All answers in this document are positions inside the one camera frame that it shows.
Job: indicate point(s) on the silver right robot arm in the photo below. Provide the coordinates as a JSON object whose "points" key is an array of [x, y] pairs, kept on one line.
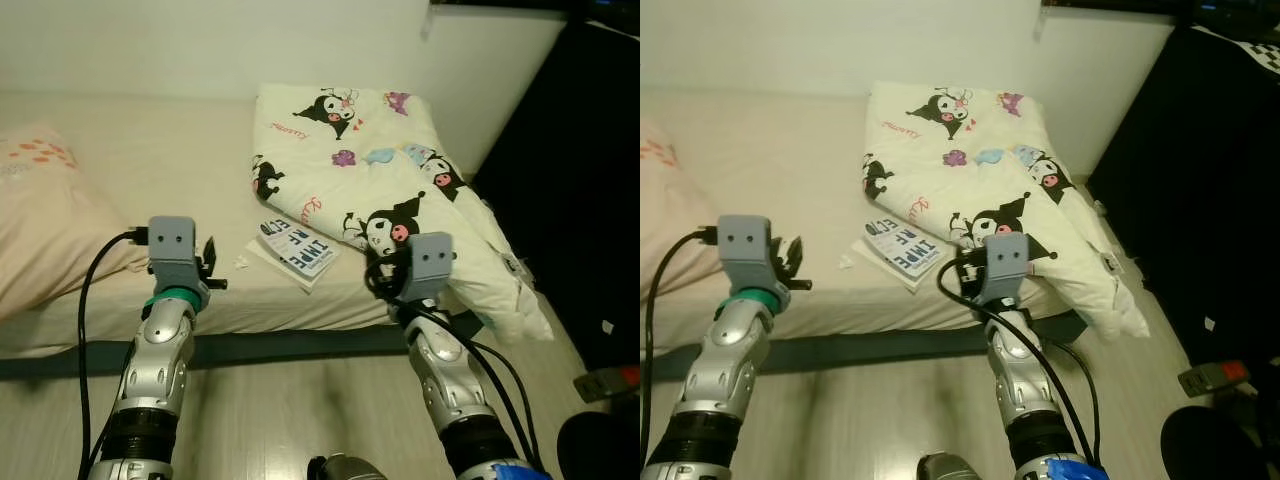
{"points": [[1015, 370], [440, 370]]}

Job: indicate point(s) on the black wardrobe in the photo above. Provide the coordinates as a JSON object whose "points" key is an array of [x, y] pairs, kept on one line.
{"points": [[570, 200], [1180, 200]]}

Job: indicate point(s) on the black white checkered board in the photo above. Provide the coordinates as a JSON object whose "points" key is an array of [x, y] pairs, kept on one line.
{"points": [[1245, 48]]}

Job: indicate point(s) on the grey right robot leg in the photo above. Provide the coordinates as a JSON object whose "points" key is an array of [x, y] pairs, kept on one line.
{"points": [[950, 468], [345, 468]]}

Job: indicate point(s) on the mattress with white sheet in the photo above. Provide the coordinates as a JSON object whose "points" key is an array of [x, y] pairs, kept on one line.
{"points": [[790, 160], [170, 160]]}

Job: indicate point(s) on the grey and red device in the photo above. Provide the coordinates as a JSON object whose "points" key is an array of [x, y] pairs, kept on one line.
{"points": [[1210, 378], [600, 383]]}

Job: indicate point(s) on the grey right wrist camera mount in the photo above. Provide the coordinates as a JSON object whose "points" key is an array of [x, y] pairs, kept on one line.
{"points": [[432, 260], [1007, 260]]}

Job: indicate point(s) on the blue and white book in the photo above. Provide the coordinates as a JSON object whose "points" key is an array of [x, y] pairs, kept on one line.
{"points": [[910, 255], [300, 255]]}

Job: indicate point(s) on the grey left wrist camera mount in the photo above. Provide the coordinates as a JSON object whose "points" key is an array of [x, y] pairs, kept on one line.
{"points": [[172, 245], [745, 245]]}

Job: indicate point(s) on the white cartoon print comforter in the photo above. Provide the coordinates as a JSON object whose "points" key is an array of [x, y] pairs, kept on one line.
{"points": [[330, 190], [940, 190]]}

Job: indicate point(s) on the small white paper wrapper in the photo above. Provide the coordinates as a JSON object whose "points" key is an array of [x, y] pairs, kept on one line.
{"points": [[245, 263], [850, 263]]}

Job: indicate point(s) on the black round floor object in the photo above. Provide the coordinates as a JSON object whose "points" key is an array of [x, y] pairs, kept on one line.
{"points": [[600, 450], [1210, 445]]}

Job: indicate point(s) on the pink patterned pillow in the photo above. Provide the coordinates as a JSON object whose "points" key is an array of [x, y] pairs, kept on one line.
{"points": [[50, 220], [670, 210]]}

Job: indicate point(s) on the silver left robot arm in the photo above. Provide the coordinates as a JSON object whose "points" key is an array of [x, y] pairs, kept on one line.
{"points": [[160, 370], [730, 370]]}

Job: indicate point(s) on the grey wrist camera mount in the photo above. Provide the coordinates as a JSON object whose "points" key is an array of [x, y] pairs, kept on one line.
{"points": [[745, 245], [1007, 260], [432, 260], [172, 245]]}

